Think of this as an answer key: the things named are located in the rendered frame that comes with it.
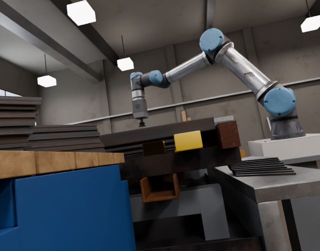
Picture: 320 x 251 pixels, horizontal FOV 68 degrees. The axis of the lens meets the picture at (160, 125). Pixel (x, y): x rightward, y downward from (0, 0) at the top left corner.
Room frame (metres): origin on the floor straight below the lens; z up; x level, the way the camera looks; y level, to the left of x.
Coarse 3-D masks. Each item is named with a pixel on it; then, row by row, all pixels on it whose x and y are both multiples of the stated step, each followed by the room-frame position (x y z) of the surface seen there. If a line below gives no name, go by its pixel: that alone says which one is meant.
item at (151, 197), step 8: (152, 176) 0.68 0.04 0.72; (160, 176) 0.87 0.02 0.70; (168, 176) 1.08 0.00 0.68; (176, 176) 0.57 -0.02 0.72; (144, 184) 0.55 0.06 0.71; (152, 184) 0.66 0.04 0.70; (160, 184) 0.80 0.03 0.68; (168, 184) 0.77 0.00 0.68; (176, 184) 0.53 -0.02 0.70; (144, 192) 0.54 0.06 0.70; (152, 192) 0.64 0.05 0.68; (160, 192) 0.62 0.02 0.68; (168, 192) 0.60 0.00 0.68; (176, 192) 0.53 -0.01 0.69; (144, 200) 0.53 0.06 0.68; (152, 200) 0.53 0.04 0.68; (160, 200) 0.53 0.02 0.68
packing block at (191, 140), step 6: (186, 132) 0.53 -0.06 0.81; (192, 132) 0.53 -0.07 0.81; (198, 132) 0.53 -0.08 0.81; (174, 138) 0.53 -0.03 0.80; (180, 138) 0.53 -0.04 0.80; (186, 138) 0.53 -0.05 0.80; (192, 138) 0.53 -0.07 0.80; (198, 138) 0.53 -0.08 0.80; (180, 144) 0.53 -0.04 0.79; (186, 144) 0.53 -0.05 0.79; (192, 144) 0.53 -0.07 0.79; (198, 144) 0.53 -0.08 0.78; (180, 150) 0.53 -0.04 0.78
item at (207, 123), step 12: (204, 120) 0.57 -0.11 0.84; (120, 132) 0.59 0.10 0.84; (132, 132) 0.59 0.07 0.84; (144, 132) 0.58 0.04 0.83; (156, 132) 0.58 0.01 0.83; (168, 132) 0.58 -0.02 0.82; (180, 132) 0.57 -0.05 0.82; (204, 132) 0.62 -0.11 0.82; (108, 144) 0.59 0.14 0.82; (120, 144) 0.60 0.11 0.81; (132, 144) 0.66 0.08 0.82; (168, 144) 0.95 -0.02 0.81; (132, 156) 2.07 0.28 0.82
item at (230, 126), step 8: (216, 128) 0.58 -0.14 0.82; (224, 128) 0.54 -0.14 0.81; (232, 128) 0.53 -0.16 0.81; (208, 136) 0.81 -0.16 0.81; (216, 136) 0.61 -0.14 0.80; (224, 136) 0.54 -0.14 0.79; (232, 136) 0.53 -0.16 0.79; (208, 144) 0.86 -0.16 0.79; (216, 144) 0.64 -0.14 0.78; (224, 144) 0.54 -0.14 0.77; (232, 144) 0.53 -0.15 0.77; (240, 144) 0.53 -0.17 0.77
